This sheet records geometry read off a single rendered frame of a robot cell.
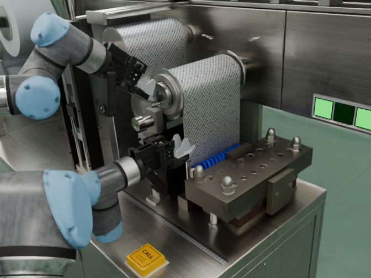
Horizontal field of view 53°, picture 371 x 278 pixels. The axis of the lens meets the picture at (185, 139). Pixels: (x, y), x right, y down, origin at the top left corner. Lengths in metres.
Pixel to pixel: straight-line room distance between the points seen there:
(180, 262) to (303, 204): 0.43
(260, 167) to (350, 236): 1.53
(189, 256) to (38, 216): 0.54
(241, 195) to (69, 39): 0.56
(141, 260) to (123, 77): 0.45
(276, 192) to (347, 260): 1.36
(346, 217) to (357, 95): 1.72
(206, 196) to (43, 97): 0.50
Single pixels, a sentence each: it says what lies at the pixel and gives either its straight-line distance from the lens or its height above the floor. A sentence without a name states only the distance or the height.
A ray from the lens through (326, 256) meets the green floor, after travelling 2.39.
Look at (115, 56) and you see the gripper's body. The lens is 0.93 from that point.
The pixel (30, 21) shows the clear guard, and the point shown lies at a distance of 1.88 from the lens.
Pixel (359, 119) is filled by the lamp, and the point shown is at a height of 1.18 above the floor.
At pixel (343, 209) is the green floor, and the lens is 2.78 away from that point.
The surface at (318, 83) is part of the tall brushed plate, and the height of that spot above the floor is 1.25.
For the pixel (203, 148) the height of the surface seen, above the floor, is 1.07.
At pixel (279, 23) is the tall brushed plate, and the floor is 1.40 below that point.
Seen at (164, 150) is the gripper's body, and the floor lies 1.14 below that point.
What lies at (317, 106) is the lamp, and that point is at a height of 1.19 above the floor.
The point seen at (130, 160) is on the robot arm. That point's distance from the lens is 0.94.
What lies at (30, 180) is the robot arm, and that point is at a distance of 0.58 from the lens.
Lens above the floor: 1.59
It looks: 26 degrees down
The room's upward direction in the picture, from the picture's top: 4 degrees counter-clockwise
